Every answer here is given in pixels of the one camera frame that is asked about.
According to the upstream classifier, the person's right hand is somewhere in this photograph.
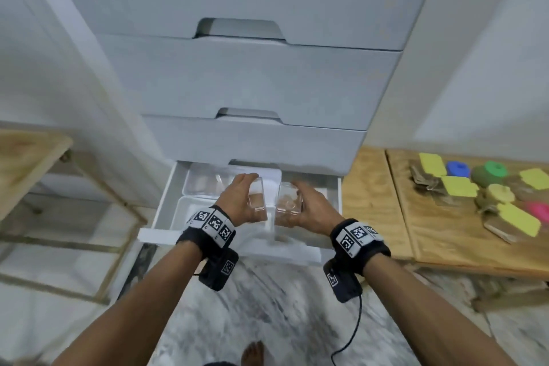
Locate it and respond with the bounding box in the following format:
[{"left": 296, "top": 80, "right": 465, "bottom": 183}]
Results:
[{"left": 274, "top": 181, "right": 349, "bottom": 237}]

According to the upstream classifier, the person's left hand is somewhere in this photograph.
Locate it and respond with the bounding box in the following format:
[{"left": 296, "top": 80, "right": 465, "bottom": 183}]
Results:
[{"left": 216, "top": 173, "right": 268, "bottom": 228}]

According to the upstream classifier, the clear plastic box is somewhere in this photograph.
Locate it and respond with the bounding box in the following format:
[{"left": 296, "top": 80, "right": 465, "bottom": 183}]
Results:
[
  {"left": 274, "top": 182, "right": 303, "bottom": 216},
  {"left": 247, "top": 176, "right": 269, "bottom": 213}
]

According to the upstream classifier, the person's right forearm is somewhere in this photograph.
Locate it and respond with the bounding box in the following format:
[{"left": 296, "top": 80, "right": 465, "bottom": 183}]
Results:
[{"left": 362, "top": 251, "right": 520, "bottom": 366}]

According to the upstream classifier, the person's left forearm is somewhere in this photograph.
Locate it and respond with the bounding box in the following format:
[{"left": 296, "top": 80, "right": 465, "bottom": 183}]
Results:
[{"left": 51, "top": 230, "right": 205, "bottom": 366}]

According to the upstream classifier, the clear plastic tray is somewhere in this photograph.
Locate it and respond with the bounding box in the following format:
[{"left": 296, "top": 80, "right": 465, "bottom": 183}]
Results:
[{"left": 182, "top": 163, "right": 283, "bottom": 202}]

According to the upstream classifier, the black marker wristband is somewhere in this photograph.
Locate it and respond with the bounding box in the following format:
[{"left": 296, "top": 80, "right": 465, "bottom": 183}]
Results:
[
  {"left": 176, "top": 205, "right": 237, "bottom": 262},
  {"left": 329, "top": 218, "right": 392, "bottom": 276}
]

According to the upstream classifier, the open white drawer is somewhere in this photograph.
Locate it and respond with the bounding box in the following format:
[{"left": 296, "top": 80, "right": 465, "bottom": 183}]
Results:
[{"left": 137, "top": 160, "right": 344, "bottom": 268}]

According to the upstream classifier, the white plastic tray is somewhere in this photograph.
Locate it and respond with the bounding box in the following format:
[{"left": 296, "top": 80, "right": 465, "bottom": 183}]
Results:
[{"left": 168, "top": 196, "right": 224, "bottom": 233}]

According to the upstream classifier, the narrow wooden board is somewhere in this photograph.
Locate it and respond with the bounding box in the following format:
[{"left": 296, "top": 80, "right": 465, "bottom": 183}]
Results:
[{"left": 342, "top": 146, "right": 415, "bottom": 262}]

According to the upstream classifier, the yellow tag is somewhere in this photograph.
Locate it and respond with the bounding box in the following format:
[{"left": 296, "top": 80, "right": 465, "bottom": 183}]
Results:
[
  {"left": 419, "top": 152, "right": 448, "bottom": 178},
  {"left": 441, "top": 175, "right": 479, "bottom": 198},
  {"left": 518, "top": 168, "right": 549, "bottom": 191},
  {"left": 497, "top": 202, "right": 542, "bottom": 238}
]

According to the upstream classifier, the wide wooden board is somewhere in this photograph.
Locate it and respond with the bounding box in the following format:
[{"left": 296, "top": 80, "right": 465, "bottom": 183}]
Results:
[{"left": 385, "top": 149, "right": 549, "bottom": 281}]

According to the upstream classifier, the blue spool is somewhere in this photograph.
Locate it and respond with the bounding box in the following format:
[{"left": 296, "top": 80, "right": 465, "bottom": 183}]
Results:
[{"left": 445, "top": 160, "right": 472, "bottom": 179}]

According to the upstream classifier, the person's bare foot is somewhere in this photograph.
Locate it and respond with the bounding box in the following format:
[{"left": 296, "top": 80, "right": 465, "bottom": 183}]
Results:
[{"left": 240, "top": 340, "right": 266, "bottom": 366}]

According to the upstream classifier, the grey drawer cabinet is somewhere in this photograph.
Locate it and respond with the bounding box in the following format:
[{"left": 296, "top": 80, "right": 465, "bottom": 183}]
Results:
[{"left": 13, "top": 0, "right": 449, "bottom": 268}]

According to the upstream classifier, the green spool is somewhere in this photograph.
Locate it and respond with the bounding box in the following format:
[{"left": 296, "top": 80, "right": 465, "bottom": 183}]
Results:
[{"left": 470, "top": 160, "right": 509, "bottom": 189}]

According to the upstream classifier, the yellow spool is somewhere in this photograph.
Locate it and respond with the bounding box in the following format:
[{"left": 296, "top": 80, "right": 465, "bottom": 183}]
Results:
[{"left": 484, "top": 183, "right": 516, "bottom": 206}]

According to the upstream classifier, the pink spool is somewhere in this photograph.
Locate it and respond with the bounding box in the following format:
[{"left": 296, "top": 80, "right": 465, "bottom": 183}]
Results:
[{"left": 525, "top": 201, "right": 549, "bottom": 225}]

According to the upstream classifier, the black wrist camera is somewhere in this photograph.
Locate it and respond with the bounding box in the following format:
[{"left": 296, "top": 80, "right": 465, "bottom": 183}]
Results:
[
  {"left": 323, "top": 258, "right": 365, "bottom": 303},
  {"left": 199, "top": 247, "right": 240, "bottom": 292}
]

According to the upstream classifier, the black cable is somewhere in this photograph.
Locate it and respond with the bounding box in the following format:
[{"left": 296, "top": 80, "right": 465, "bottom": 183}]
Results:
[{"left": 329, "top": 291, "right": 363, "bottom": 366}]

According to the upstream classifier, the wooden table with metal frame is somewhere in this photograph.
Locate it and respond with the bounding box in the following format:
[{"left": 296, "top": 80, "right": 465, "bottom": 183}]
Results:
[{"left": 0, "top": 128, "right": 152, "bottom": 306}]

